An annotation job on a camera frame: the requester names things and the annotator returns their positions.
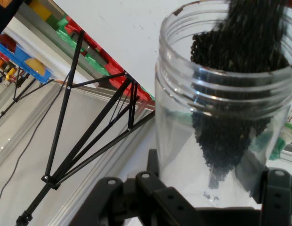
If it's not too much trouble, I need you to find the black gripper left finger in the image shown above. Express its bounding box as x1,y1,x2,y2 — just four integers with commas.
74,148,197,226

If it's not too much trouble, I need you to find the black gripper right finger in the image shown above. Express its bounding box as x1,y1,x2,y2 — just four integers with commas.
239,150,292,226

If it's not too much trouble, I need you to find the clear plastic jar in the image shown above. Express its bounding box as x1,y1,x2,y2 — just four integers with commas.
154,0,292,209

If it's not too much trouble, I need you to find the green-capped spice bottle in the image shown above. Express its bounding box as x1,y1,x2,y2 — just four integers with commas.
268,101,292,162

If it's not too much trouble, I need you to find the green foam block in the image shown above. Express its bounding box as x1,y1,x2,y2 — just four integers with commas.
83,51,111,77
55,17,69,40

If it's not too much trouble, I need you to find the small black tripod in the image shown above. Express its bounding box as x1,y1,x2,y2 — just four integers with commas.
0,68,55,124

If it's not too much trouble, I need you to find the yellow dome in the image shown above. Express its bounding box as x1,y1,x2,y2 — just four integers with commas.
24,58,47,76

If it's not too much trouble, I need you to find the blue plastic block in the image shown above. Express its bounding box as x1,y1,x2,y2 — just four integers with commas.
0,40,52,84

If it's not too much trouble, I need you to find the thin tripod cable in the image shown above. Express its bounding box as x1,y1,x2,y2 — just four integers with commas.
0,73,71,208

